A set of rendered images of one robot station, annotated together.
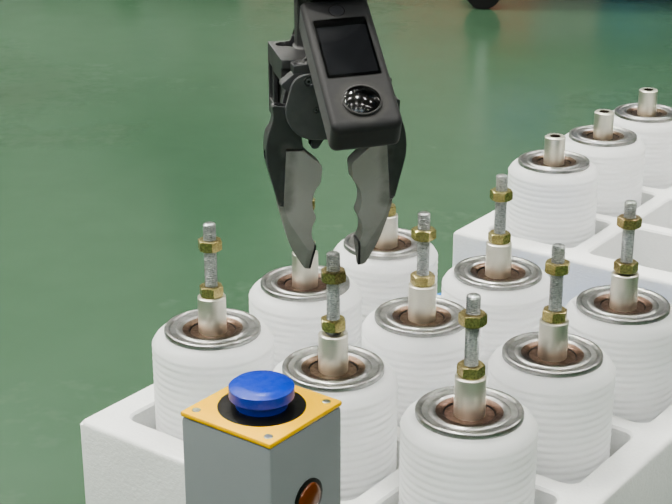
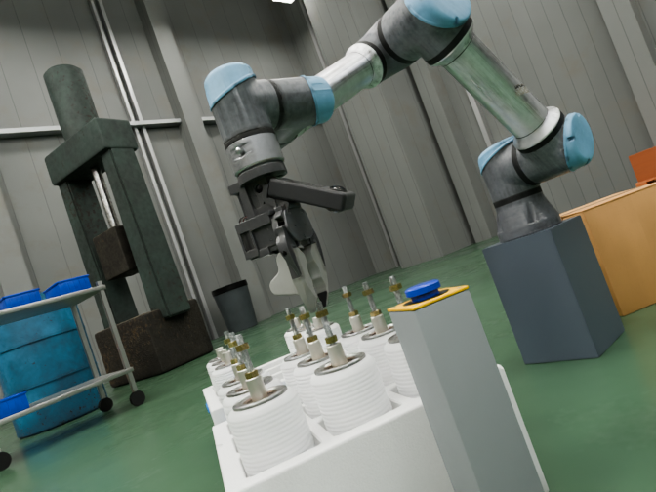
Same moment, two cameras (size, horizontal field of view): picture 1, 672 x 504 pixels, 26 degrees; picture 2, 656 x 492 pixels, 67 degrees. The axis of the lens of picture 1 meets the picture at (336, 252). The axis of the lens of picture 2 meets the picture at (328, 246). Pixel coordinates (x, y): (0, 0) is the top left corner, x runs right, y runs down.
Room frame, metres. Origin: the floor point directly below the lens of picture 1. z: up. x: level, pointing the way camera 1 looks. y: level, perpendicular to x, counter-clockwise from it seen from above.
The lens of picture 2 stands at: (0.53, 0.54, 0.38)
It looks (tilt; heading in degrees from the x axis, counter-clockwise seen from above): 3 degrees up; 306
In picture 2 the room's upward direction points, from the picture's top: 20 degrees counter-clockwise
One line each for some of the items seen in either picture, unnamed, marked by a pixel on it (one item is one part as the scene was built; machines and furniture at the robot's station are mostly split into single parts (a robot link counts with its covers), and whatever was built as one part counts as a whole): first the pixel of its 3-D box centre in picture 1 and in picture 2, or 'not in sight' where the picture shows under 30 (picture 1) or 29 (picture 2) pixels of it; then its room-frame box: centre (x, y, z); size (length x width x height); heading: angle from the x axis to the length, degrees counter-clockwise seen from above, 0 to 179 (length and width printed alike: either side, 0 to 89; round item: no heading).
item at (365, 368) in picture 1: (333, 368); (340, 364); (0.97, 0.00, 0.25); 0.08 x 0.08 x 0.01
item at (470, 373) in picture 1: (470, 369); not in sight; (0.90, -0.09, 0.29); 0.02 x 0.02 x 0.01; 52
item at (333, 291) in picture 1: (333, 301); (327, 327); (0.97, 0.00, 0.31); 0.01 x 0.01 x 0.08
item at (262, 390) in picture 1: (261, 397); (424, 293); (0.79, 0.04, 0.32); 0.04 x 0.04 x 0.02
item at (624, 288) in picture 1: (624, 291); (357, 324); (1.09, -0.23, 0.26); 0.02 x 0.02 x 0.03
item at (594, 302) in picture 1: (622, 305); (359, 330); (1.09, -0.23, 0.25); 0.08 x 0.08 x 0.01
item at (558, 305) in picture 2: not in sight; (553, 289); (0.86, -0.73, 0.15); 0.18 x 0.18 x 0.30; 77
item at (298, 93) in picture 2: not in sight; (291, 107); (0.97, -0.10, 0.64); 0.11 x 0.11 x 0.08; 70
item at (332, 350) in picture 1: (333, 352); (337, 355); (0.97, 0.00, 0.26); 0.02 x 0.02 x 0.03
